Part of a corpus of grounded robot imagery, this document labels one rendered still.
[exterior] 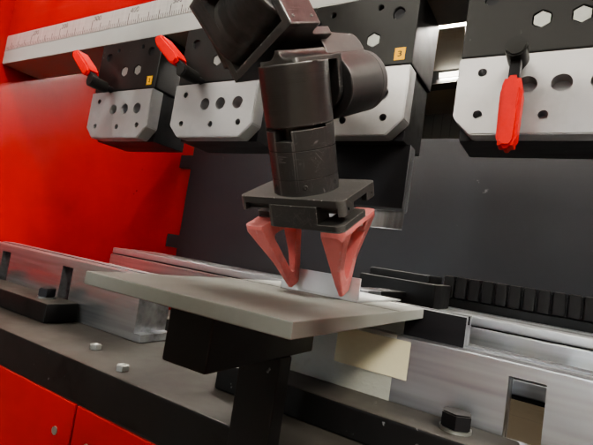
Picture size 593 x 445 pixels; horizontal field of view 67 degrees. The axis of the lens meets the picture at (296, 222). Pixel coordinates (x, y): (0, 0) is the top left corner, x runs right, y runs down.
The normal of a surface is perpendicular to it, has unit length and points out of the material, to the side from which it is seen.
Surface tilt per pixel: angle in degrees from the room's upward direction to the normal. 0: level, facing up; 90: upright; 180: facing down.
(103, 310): 90
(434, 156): 90
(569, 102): 90
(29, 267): 90
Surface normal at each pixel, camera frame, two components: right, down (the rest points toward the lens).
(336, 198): -0.11, -0.94
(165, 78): 0.85, 0.09
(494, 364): -0.51, -0.14
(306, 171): 0.01, 0.33
